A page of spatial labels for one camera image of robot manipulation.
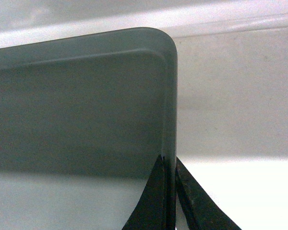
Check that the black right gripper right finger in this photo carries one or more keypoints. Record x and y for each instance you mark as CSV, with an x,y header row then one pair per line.
x,y
201,212

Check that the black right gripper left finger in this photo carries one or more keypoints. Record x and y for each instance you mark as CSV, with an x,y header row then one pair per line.
x,y
150,211

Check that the grey rectangular serving tray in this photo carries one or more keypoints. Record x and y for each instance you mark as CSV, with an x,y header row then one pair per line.
x,y
82,122

